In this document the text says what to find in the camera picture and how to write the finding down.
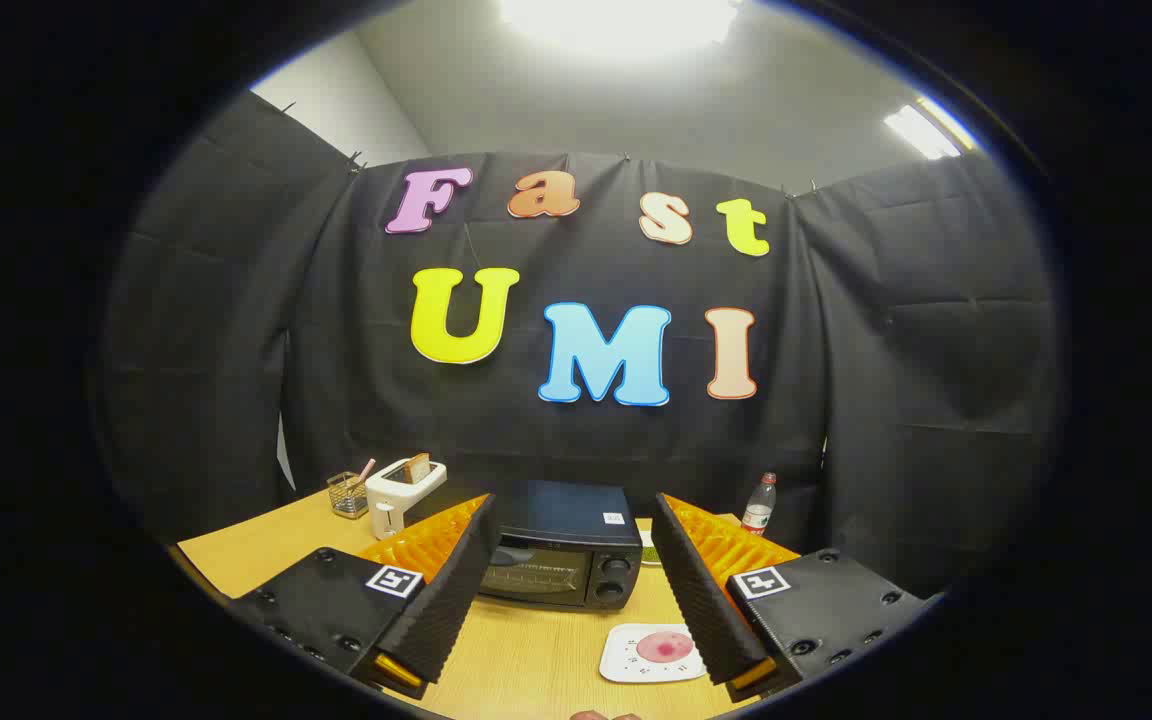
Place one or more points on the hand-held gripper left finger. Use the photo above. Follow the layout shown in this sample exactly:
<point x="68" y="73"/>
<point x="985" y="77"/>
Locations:
<point x="446" y="610"/>

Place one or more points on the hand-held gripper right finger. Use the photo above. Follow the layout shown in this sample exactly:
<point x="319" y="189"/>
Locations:
<point x="701" y="600"/>

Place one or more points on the round pink meat slice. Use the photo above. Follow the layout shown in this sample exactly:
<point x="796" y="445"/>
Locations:
<point x="664" y="647"/>

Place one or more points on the white square plate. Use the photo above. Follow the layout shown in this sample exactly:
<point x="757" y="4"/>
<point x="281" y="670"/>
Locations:
<point x="626" y="655"/>

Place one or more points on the black toaster oven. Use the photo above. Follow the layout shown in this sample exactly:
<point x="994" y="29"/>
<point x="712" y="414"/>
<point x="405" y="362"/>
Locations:
<point x="566" y="520"/>

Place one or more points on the white pop-up toaster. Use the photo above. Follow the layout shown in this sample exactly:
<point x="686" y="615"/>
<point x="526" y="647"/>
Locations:
<point x="406" y="495"/>

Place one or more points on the white divided bean dish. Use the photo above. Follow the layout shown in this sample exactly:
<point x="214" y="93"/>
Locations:
<point x="648" y="550"/>

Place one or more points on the clear water bottle red label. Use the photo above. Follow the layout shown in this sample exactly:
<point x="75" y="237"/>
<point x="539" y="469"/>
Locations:
<point x="759" y="510"/>

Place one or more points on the brown toast slice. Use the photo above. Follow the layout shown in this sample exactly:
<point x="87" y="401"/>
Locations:
<point x="419" y="467"/>

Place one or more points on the black backdrop cloth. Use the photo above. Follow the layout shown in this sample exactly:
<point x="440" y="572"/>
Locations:
<point x="836" y="350"/>

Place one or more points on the rectangular ceiling light panel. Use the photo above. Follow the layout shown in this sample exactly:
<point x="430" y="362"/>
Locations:
<point x="926" y="130"/>

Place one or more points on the round ceiling light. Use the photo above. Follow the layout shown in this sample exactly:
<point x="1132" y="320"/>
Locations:
<point x="616" y="20"/>

